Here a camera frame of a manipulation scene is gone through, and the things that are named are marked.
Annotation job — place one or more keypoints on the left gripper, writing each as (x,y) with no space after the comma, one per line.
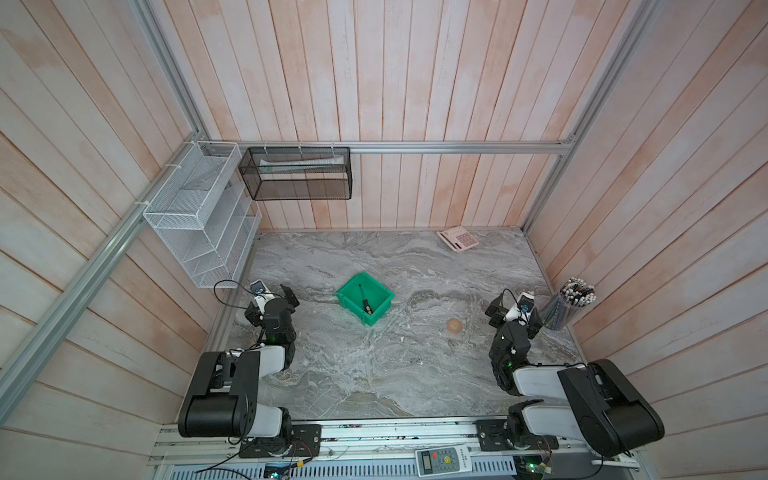
(291,298)

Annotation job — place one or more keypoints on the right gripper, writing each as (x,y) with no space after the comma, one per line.
(500,311)

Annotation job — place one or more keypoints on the black yellow screwdriver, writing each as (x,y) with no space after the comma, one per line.
(365,302)

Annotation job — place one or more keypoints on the green plastic bin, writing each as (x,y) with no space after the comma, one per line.
(380,298)

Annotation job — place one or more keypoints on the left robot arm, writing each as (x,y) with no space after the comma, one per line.
(222,399)

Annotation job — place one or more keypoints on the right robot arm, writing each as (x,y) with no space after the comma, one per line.
(594,403)

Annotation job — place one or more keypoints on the small round wooden disc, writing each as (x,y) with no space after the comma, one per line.
(454,326)

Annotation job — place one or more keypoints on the mesh pen holder with pens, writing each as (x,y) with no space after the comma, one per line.
(574,296)

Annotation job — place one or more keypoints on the black mesh basket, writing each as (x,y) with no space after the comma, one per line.
(297,173)

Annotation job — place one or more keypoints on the grey remote controller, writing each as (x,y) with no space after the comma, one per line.
(443,460)

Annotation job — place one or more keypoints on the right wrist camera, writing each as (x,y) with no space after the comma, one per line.
(522,309)

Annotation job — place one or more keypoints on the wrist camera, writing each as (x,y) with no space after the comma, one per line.
(522,309)
(261,294)

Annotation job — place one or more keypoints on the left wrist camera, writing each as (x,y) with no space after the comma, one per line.
(261,294)

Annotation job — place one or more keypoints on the white wire mesh shelf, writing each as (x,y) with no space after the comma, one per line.
(203,216)

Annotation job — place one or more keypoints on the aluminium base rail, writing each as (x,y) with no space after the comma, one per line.
(389,449)

